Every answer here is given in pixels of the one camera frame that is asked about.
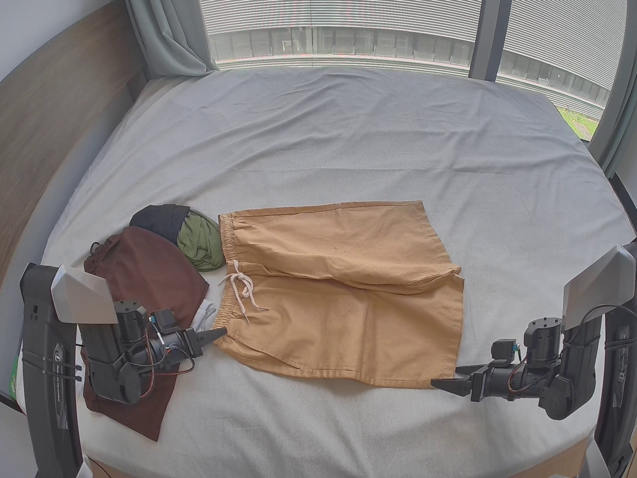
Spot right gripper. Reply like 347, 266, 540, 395
430, 363, 529, 404

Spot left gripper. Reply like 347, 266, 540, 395
148, 328, 204, 370

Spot tan shorts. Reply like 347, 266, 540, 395
211, 199, 466, 389

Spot bed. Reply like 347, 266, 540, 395
0, 0, 637, 478

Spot white garment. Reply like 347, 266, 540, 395
191, 299, 217, 338

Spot dark brown shorts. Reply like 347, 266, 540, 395
82, 227, 210, 443

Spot green garment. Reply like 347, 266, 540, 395
177, 210, 225, 273

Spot black garment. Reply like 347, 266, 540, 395
130, 203, 192, 245

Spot grey-green curtain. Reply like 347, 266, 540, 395
589, 0, 637, 180
118, 0, 220, 79

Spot window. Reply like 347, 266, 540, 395
191, 0, 629, 140

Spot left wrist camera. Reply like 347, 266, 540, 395
151, 308, 181, 337

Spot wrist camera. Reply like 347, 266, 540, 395
151, 308, 181, 337
492, 339, 521, 368

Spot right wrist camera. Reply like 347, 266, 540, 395
492, 339, 521, 368

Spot black cable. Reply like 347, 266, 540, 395
567, 305, 637, 350

